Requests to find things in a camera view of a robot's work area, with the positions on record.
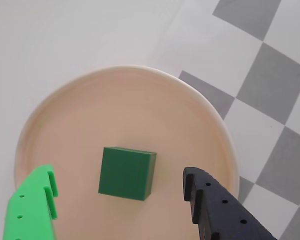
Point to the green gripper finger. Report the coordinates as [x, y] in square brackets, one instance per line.
[30, 205]

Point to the grey white checkered mat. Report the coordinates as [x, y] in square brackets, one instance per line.
[265, 75]

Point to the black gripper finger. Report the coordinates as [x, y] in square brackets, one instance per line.
[220, 210]

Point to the cream round plate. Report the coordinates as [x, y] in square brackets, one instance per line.
[130, 112]

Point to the dark green cube die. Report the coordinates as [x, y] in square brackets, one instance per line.
[125, 172]

